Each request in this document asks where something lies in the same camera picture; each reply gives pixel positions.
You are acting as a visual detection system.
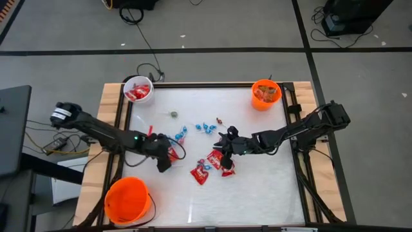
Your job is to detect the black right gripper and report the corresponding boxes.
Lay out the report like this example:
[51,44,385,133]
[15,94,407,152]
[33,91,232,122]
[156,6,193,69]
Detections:
[212,126,258,170]

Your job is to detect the clear candy pack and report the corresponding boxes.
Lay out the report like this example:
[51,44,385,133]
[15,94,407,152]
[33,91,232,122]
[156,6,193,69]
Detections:
[257,86,274,101]

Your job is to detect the orange halloween bucket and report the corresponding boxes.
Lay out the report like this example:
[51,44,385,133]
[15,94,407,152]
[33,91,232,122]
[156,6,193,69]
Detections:
[250,79,283,112]

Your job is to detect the white skull print bucket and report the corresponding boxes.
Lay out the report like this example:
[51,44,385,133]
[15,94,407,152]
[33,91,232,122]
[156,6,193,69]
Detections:
[123,75,155,104]

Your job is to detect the wooden table side board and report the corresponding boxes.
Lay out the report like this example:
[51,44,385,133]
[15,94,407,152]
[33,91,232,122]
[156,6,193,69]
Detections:
[292,80,348,223]
[73,82,129,226]

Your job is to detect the white cabinet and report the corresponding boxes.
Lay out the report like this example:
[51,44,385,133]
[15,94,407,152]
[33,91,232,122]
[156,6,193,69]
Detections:
[50,157,88,206]

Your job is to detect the black power adapter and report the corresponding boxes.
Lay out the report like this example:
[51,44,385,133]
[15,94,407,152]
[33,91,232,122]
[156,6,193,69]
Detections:
[42,137,68,153]

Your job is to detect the black box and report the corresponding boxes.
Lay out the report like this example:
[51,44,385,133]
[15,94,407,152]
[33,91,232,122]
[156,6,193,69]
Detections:
[111,0,161,10]

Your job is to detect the black desk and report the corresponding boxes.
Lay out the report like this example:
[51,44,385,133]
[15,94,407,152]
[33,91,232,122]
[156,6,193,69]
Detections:
[0,85,32,177]

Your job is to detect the grey cabinet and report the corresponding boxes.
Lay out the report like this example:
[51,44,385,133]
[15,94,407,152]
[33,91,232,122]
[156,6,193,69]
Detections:
[0,169,35,232]

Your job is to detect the black equipment case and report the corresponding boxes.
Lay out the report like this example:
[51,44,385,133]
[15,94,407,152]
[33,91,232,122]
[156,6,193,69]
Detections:
[321,0,394,37]

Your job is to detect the orange bucket with black handle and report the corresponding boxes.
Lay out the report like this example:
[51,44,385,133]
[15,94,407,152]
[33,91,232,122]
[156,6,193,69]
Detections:
[103,176,157,226]

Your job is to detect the black frame bracket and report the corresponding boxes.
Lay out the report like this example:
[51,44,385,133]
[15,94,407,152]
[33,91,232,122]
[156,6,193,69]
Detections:
[287,102,303,114]

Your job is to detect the black coiled cable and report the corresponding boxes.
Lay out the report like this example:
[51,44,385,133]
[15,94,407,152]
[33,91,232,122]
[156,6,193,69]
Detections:
[118,5,165,83]

